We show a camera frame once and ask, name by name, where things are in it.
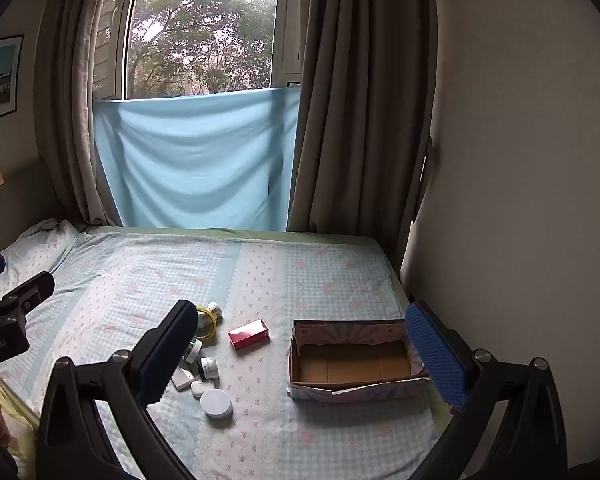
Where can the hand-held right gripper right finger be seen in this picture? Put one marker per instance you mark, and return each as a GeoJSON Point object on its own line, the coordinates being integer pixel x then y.
{"type": "Point", "coordinates": [435, 355]}

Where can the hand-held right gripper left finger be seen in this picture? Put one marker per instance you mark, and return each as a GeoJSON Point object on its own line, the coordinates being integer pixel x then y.
{"type": "Point", "coordinates": [170, 350]}

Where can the long white box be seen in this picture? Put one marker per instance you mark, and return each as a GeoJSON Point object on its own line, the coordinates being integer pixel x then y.
{"type": "Point", "coordinates": [184, 379]}

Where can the yellow tape roll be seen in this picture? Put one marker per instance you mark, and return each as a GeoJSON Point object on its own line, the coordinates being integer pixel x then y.
{"type": "Point", "coordinates": [214, 327]}

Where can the white earbud case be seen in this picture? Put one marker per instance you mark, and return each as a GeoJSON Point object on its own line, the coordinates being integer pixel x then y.
{"type": "Point", "coordinates": [201, 388]}

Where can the small white jar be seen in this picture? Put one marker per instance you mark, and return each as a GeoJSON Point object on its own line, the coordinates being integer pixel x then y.
{"type": "Point", "coordinates": [214, 308]}

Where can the white round jar lid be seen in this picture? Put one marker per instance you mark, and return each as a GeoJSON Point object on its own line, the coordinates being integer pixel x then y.
{"type": "Point", "coordinates": [216, 402]}

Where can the patterned cardboard box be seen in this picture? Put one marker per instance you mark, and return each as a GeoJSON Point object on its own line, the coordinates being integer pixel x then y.
{"type": "Point", "coordinates": [355, 362]}

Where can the small red box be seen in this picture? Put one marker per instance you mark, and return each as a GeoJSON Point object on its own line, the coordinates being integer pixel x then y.
{"type": "Point", "coordinates": [249, 335]}

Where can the white bottle green label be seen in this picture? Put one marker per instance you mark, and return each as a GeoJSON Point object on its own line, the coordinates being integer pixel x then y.
{"type": "Point", "coordinates": [192, 352]}

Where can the small black-capped jar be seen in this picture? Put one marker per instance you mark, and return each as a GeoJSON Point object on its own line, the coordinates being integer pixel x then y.
{"type": "Point", "coordinates": [209, 367]}

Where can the patterned pillow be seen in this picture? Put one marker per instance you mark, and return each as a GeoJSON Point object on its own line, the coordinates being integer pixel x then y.
{"type": "Point", "coordinates": [40, 245]}

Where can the beige headboard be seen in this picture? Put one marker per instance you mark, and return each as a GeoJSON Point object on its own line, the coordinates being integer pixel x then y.
{"type": "Point", "coordinates": [25, 200]}

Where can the white paper sheet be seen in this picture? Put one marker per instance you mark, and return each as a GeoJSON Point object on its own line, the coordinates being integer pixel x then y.
{"type": "Point", "coordinates": [342, 391]}

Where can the pale yellow cloth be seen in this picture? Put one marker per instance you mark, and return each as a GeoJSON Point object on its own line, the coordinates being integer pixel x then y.
{"type": "Point", "coordinates": [20, 440]}

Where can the checked floral bed sheet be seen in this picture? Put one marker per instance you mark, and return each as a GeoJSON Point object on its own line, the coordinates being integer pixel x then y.
{"type": "Point", "coordinates": [305, 270]}

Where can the brown curtain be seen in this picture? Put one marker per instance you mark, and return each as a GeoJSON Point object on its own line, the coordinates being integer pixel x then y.
{"type": "Point", "coordinates": [360, 110]}
{"type": "Point", "coordinates": [65, 110]}

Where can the light blue hanging cloth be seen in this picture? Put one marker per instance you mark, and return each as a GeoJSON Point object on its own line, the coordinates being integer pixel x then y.
{"type": "Point", "coordinates": [195, 160]}

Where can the window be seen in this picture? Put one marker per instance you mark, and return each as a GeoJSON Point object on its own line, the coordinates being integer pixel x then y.
{"type": "Point", "coordinates": [200, 35]}

